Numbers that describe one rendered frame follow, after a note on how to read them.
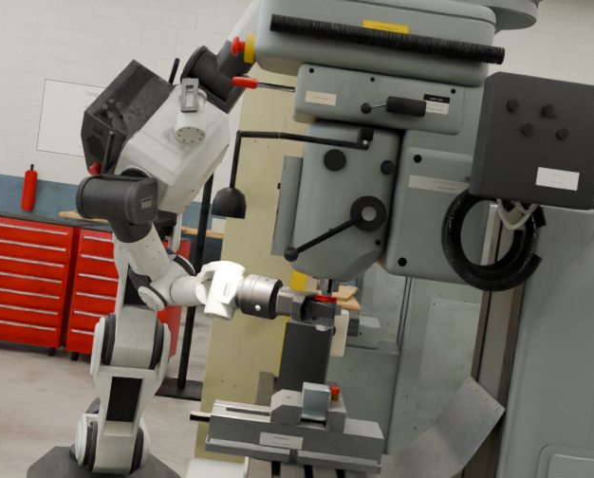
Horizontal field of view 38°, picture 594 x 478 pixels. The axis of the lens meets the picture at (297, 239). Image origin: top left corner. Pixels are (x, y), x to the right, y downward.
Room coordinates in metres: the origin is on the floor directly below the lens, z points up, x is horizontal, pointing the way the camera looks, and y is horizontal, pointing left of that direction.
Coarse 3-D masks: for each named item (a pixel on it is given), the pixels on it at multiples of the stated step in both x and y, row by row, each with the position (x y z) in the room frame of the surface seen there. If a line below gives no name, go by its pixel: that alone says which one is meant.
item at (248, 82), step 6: (234, 78) 1.89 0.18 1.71; (240, 78) 1.89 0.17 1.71; (246, 78) 1.90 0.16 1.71; (234, 84) 1.90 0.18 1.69; (240, 84) 1.89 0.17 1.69; (246, 84) 1.89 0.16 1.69; (252, 84) 1.89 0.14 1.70; (258, 84) 1.90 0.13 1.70; (264, 84) 1.90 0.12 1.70; (270, 84) 1.90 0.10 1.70; (276, 84) 1.90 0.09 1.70; (282, 90) 1.90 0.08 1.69; (288, 90) 1.90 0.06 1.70; (294, 90) 1.90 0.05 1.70
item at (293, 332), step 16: (288, 320) 2.25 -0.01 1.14; (288, 336) 2.22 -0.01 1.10; (304, 336) 2.21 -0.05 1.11; (320, 336) 2.21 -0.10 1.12; (288, 352) 2.22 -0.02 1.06; (304, 352) 2.21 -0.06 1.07; (320, 352) 2.21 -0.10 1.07; (288, 368) 2.22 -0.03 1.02; (304, 368) 2.21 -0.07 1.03; (320, 368) 2.21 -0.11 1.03; (288, 384) 2.22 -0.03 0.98
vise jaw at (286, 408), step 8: (280, 392) 1.77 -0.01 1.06; (288, 392) 1.76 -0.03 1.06; (296, 392) 1.77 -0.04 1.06; (272, 400) 1.73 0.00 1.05; (280, 400) 1.69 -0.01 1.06; (288, 400) 1.69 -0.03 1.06; (296, 400) 1.70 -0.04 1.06; (272, 408) 1.67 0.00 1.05; (280, 408) 1.66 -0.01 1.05; (288, 408) 1.66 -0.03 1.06; (296, 408) 1.66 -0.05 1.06; (272, 416) 1.66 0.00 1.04; (280, 416) 1.66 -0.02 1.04; (288, 416) 1.66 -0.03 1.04; (296, 416) 1.66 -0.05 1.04; (288, 424) 1.66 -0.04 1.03
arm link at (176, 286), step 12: (180, 264) 2.07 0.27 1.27; (168, 276) 2.05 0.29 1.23; (180, 276) 2.06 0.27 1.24; (192, 276) 2.02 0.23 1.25; (156, 288) 2.03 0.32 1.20; (168, 288) 2.04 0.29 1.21; (180, 288) 1.99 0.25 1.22; (168, 300) 2.04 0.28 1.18; (180, 300) 2.00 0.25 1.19; (192, 300) 1.96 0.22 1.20
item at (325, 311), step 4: (308, 304) 1.79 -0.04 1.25; (312, 304) 1.78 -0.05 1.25; (316, 304) 1.78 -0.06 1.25; (320, 304) 1.78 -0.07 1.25; (324, 304) 1.78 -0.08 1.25; (308, 308) 1.78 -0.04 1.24; (312, 308) 1.78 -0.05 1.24; (316, 308) 1.78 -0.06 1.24; (320, 308) 1.78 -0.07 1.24; (324, 308) 1.78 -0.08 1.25; (328, 308) 1.77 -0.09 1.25; (332, 308) 1.77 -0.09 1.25; (308, 312) 1.78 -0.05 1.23; (312, 312) 1.78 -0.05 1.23; (316, 312) 1.78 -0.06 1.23; (320, 312) 1.78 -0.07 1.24; (324, 312) 1.77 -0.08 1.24; (328, 312) 1.77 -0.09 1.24; (332, 312) 1.77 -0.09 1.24; (312, 316) 1.78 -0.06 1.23; (316, 316) 1.78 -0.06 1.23; (320, 316) 1.78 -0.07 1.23; (324, 316) 1.77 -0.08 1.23; (328, 316) 1.77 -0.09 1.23; (332, 316) 1.77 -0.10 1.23
